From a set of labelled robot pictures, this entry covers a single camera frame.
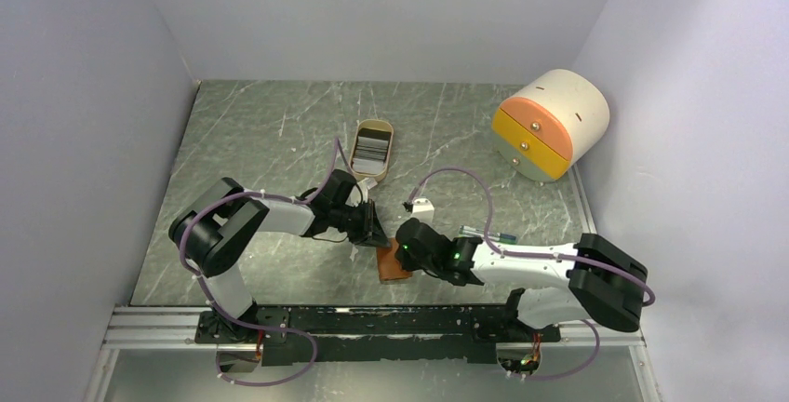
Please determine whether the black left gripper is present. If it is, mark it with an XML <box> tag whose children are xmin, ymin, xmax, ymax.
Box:
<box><xmin>331</xmin><ymin>200</ymin><xmax>392</xmax><ymax>250</ymax></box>

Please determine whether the brown leather card holder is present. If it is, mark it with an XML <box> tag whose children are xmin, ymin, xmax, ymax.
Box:
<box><xmin>376</xmin><ymin>241</ymin><xmax>412</xmax><ymax>284</ymax></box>

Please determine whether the beige oval tray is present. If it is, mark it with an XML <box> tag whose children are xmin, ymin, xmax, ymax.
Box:
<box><xmin>350</xmin><ymin>119</ymin><xmax>395</xmax><ymax>182</ymax></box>

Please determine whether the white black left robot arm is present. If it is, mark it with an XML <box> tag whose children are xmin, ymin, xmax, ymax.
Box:
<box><xmin>168</xmin><ymin>169</ymin><xmax>391</xmax><ymax>342</ymax></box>

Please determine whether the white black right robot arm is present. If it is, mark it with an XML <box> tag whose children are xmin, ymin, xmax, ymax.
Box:
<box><xmin>395</xmin><ymin>218</ymin><xmax>648</xmax><ymax>341</ymax></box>

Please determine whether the stack of credit cards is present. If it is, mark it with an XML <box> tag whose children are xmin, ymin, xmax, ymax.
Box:
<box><xmin>351</xmin><ymin>127</ymin><xmax>392</xmax><ymax>175</ymax></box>

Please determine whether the pack of coloured markers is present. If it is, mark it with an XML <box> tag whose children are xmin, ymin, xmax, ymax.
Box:
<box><xmin>459</xmin><ymin>225</ymin><xmax>517</xmax><ymax>245</ymax></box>

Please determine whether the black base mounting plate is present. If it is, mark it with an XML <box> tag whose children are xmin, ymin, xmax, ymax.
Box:
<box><xmin>194</xmin><ymin>303</ymin><xmax>560</xmax><ymax>366</ymax></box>

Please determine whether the round pastel drawer cabinet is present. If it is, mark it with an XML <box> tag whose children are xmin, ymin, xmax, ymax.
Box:
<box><xmin>491</xmin><ymin>69</ymin><xmax>610</xmax><ymax>182</ymax></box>

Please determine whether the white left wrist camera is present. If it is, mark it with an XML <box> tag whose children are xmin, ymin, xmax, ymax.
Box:
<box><xmin>356</xmin><ymin>177</ymin><xmax>378</xmax><ymax>203</ymax></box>

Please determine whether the aluminium frame rail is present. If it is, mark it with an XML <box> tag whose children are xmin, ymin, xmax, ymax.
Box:
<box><xmin>86</xmin><ymin>165</ymin><xmax>649</xmax><ymax>402</ymax></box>

